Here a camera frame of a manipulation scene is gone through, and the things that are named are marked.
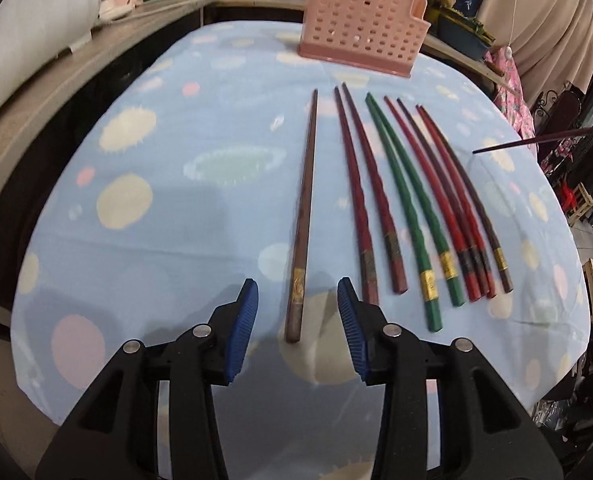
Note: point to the brown wooden chopstick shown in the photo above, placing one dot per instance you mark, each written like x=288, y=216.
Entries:
x=294, y=319

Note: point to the pink perforated utensil basket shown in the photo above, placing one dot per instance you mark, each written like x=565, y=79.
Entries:
x=381, y=35

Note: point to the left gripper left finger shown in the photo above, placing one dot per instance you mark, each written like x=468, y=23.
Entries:
x=112, y=431

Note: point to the dark brown chopstick gold band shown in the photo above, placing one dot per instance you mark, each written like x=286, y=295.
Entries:
x=466, y=182

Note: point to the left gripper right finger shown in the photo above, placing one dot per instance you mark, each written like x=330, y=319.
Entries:
x=447, y=414

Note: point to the light blue dotted tablecloth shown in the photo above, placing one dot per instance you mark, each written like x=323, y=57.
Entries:
x=143, y=237

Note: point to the green chopstick gold band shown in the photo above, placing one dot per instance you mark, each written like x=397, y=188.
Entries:
x=397, y=158

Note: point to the white plastic storage bin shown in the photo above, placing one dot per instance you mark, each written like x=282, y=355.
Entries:
x=32, y=32

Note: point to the beige curtain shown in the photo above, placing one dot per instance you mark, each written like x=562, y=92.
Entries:
x=551, y=41

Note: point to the green twisted chopstick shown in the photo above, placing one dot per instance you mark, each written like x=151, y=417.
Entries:
x=439, y=239

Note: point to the maroon chopstick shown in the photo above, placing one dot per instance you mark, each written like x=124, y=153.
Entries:
x=449, y=190

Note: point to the dark blue basin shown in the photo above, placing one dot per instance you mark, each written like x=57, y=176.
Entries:
x=466, y=35

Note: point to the dark red twisted chopstick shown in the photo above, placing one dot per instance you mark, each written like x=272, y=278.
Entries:
x=391, y=243

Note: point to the pink floral cloth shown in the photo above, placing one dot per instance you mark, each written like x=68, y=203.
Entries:
x=511, y=101

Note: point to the bright red chopstick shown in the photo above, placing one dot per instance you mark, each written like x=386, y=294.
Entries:
x=415, y=139

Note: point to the red chopstick dark band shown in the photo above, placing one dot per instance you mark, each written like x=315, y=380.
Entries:
x=476, y=239

